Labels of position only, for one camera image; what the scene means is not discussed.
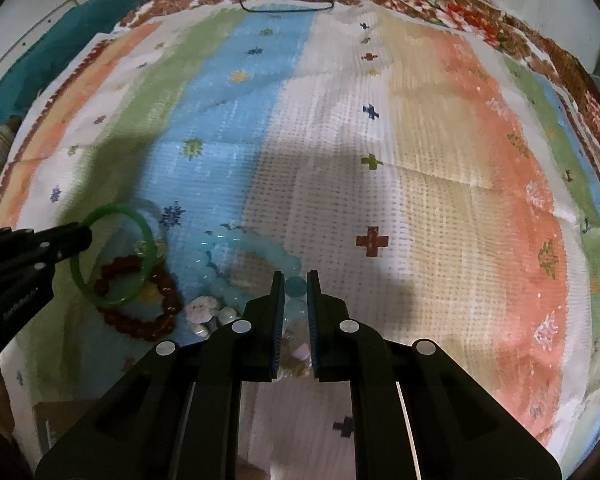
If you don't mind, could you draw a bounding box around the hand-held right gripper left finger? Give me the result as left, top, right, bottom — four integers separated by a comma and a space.
34, 271, 286, 480

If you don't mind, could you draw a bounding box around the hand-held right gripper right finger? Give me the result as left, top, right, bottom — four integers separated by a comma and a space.
306, 269, 562, 480

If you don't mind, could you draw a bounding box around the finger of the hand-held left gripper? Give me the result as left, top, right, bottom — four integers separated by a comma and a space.
30, 221, 94, 245
38, 238, 94, 264

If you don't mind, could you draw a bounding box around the green jade bangle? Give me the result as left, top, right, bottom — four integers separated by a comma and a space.
71, 203, 159, 310

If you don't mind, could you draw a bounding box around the light blue bead bracelet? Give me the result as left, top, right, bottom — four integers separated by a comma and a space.
192, 227, 309, 322

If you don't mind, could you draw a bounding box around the clear glass bangle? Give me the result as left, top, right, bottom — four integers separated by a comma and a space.
128, 198, 170, 261

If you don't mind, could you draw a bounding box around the teal pillow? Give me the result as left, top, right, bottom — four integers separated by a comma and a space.
0, 0, 149, 134

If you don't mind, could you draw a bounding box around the striped patterned blanket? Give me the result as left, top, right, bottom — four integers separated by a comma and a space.
0, 0, 600, 480

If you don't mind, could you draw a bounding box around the white flower bead bracelet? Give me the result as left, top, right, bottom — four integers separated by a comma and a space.
185, 296, 247, 342

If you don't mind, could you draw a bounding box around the red bead bracelet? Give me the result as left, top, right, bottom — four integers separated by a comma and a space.
93, 255, 184, 344

